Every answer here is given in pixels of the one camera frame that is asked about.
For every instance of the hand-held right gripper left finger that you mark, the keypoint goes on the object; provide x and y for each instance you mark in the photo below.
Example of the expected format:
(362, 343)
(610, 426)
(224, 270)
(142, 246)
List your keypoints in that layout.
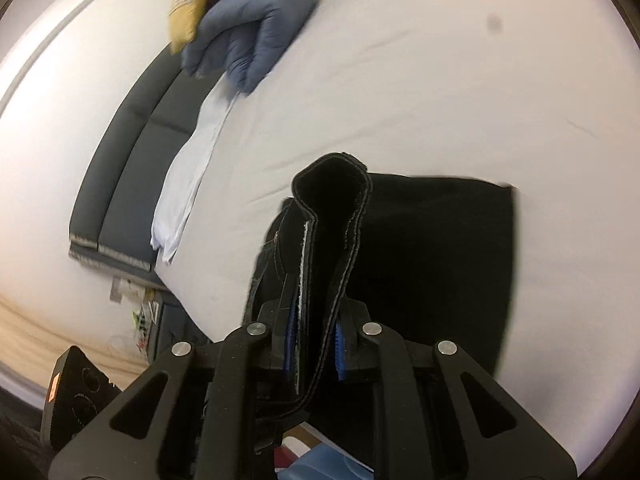
(290, 340)

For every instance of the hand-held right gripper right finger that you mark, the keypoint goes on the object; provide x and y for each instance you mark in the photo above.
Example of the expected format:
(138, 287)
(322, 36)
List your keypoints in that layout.
(341, 355)

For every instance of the black pants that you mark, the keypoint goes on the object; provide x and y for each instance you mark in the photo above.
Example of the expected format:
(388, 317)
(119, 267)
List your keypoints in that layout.
(425, 260)

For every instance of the pile of small bedside items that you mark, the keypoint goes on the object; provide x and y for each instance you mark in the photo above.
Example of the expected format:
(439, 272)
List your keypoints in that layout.
(140, 320)

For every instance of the blue plastic object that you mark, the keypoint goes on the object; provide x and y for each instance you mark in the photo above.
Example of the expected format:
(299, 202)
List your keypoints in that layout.
(320, 467)

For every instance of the dark nightstand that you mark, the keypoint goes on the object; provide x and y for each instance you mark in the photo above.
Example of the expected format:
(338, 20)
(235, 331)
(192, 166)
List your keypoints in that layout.
(175, 325)

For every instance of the white cloth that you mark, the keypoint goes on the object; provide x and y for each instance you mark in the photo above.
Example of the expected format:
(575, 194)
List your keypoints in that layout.
(185, 185)

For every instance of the grey upholstered headboard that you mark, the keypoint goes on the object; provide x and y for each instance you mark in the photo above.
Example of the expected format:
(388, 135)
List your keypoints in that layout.
(130, 185)

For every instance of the bed with white sheet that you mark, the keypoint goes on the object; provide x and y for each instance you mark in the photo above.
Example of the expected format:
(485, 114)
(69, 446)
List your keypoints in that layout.
(425, 85)

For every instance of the rolled blue duvet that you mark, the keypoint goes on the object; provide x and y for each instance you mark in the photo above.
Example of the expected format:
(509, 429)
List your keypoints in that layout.
(260, 25)

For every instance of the yellow pillow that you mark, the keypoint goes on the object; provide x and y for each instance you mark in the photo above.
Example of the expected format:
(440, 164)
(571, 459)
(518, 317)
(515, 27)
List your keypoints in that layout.
(185, 15)

